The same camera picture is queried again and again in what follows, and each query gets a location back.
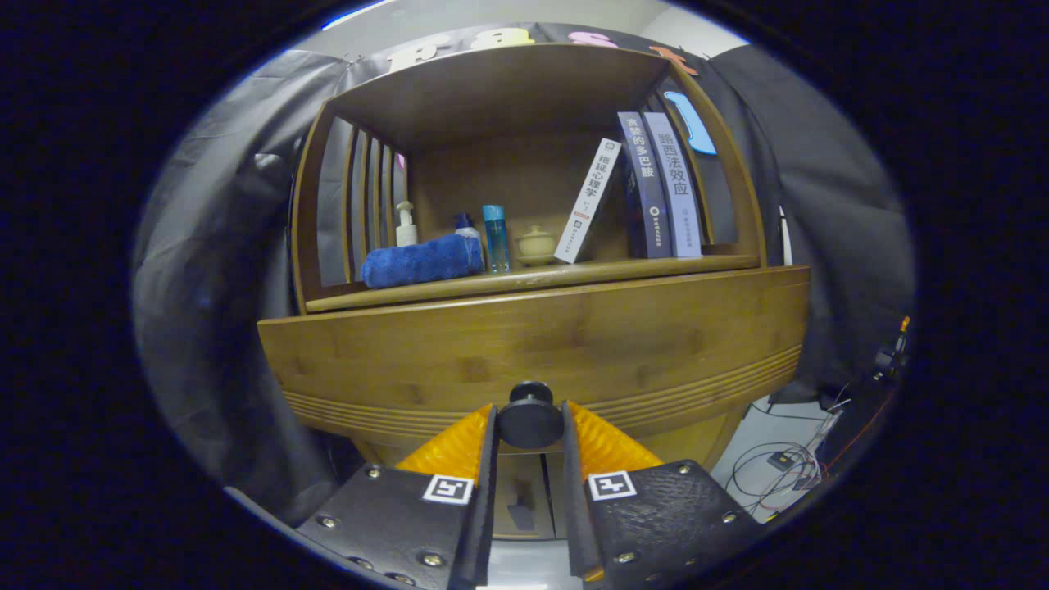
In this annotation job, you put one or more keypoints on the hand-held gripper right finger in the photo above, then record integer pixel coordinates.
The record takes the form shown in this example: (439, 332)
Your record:
(576, 516)

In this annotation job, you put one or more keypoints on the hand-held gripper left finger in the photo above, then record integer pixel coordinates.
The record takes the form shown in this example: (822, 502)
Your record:
(483, 508)

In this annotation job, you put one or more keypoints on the black drawer knob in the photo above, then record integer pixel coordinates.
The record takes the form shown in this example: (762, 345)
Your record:
(531, 422)

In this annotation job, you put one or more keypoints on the wooden drawer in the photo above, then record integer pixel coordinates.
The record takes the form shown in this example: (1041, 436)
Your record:
(533, 336)

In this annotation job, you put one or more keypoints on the wooden countertop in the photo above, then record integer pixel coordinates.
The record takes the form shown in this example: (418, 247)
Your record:
(574, 270)

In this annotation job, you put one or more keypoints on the wooden cabinet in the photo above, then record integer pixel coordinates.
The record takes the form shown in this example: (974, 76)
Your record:
(508, 90)

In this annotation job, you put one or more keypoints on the black power adapter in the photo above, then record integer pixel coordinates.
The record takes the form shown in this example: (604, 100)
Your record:
(778, 460)

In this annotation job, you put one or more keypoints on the rolled blue towel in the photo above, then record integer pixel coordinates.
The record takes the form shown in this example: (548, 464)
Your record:
(422, 260)

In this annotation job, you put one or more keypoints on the beige lidded teacup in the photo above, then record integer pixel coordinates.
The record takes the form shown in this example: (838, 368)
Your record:
(537, 244)

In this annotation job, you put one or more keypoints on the clear blue bottle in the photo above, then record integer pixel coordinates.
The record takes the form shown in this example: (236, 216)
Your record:
(496, 238)

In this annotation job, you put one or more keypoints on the white bottle with blue cap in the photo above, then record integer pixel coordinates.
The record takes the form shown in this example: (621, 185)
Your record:
(467, 228)

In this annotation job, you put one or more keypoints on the white pump bottle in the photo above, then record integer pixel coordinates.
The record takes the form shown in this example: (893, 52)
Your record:
(406, 233)

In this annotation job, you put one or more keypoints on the white book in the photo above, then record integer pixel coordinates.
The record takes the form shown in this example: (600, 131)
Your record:
(588, 201)

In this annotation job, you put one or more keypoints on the dark blue book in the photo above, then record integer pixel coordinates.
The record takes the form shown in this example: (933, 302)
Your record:
(647, 188)

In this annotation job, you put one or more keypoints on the black device with orange tip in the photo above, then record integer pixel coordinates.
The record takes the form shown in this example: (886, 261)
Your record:
(885, 360)

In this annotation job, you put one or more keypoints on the light purple book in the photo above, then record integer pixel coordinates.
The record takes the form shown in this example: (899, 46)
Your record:
(676, 184)

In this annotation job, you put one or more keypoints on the black backdrop cloth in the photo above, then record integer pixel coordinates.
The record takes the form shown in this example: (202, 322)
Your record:
(213, 287)

